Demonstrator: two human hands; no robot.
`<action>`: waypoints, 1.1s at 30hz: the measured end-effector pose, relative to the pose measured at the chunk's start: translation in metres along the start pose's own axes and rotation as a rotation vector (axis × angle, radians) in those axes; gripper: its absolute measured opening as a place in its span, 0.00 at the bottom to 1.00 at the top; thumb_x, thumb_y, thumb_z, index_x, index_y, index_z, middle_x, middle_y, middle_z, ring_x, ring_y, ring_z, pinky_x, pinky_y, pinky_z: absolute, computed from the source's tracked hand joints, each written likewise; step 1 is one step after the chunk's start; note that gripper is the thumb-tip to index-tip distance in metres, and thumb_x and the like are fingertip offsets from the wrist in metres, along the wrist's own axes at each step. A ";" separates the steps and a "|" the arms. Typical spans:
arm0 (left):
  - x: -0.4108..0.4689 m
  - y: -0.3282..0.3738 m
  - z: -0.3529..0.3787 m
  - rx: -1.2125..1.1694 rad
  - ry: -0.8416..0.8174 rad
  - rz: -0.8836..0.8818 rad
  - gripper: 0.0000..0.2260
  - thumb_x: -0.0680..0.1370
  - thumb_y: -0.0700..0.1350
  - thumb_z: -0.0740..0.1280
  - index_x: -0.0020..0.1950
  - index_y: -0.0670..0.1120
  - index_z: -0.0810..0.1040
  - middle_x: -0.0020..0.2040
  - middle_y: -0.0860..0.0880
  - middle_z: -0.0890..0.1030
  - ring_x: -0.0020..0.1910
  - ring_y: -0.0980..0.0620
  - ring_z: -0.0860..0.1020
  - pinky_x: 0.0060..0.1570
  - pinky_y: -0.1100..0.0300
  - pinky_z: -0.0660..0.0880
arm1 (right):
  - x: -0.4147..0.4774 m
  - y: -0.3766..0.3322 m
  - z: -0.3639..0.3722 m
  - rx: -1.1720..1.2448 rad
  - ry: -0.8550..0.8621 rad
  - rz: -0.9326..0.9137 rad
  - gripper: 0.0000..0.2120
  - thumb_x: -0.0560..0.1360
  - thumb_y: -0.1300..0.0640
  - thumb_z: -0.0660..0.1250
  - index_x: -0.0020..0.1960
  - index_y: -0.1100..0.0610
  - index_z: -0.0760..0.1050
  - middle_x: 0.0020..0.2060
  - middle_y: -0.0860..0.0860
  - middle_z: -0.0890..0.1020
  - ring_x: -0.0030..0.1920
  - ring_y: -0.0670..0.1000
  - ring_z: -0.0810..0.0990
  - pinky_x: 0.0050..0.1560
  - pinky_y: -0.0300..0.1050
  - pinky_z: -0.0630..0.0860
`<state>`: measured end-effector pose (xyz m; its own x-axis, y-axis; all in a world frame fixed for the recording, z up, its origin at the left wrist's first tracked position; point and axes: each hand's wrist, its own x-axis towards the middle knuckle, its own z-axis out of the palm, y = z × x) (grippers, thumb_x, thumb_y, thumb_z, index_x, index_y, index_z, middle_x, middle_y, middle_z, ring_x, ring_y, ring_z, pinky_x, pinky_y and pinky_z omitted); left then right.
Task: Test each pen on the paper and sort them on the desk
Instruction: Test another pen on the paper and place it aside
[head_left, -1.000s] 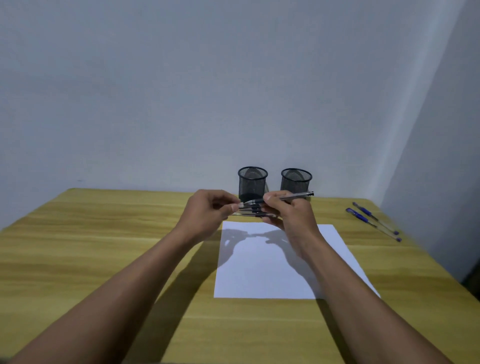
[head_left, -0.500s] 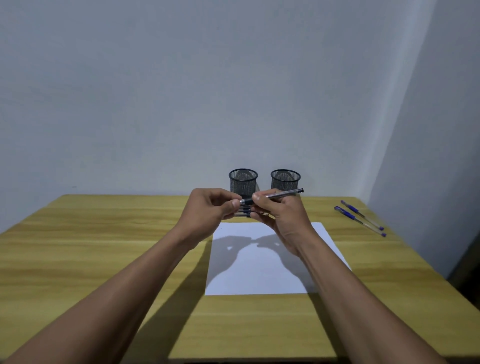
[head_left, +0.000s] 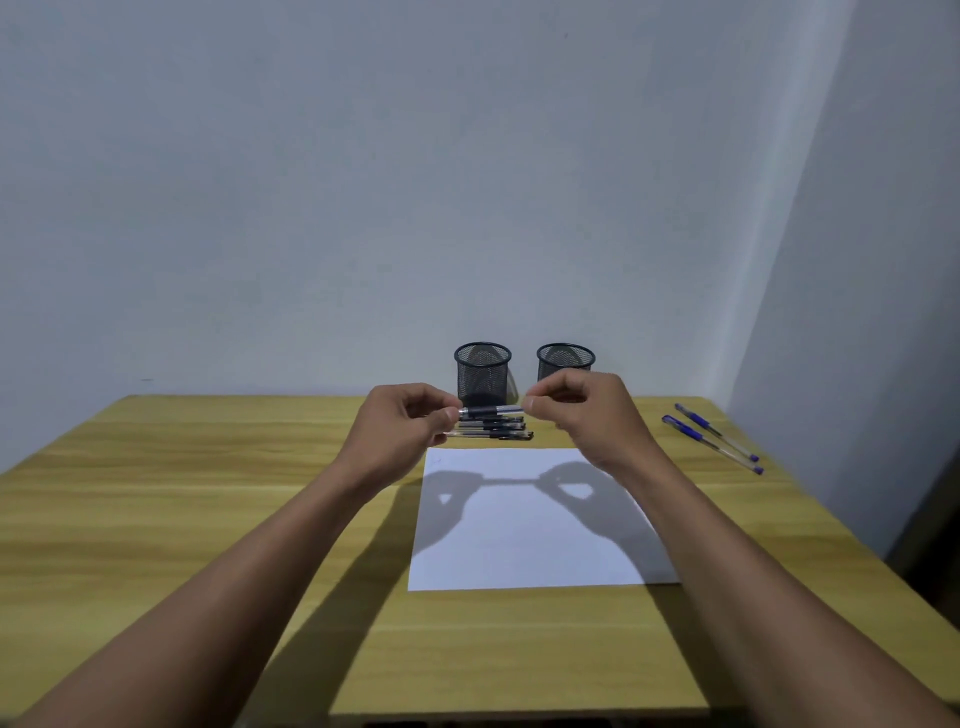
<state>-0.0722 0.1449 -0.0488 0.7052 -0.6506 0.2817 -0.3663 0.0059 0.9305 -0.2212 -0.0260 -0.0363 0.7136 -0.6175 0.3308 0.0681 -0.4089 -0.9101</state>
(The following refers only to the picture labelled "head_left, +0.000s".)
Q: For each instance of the person's right hand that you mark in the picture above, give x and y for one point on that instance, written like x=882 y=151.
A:
x=607 y=427

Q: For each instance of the person's left hand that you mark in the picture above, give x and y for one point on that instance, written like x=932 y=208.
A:
x=397 y=435

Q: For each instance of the black mesh pen cup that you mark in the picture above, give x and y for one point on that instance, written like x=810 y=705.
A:
x=484 y=375
x=566 y=360

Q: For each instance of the blue pen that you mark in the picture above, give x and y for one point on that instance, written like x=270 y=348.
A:
x=701 y=421
x=690 y=433

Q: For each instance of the white paper sheet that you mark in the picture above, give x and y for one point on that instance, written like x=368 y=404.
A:
x=525 y=540

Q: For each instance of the person's right forearm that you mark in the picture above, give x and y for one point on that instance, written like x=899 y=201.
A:
x=765 y=600

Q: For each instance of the person's left forearm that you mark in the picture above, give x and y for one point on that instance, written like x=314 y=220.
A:
x=202 y=600

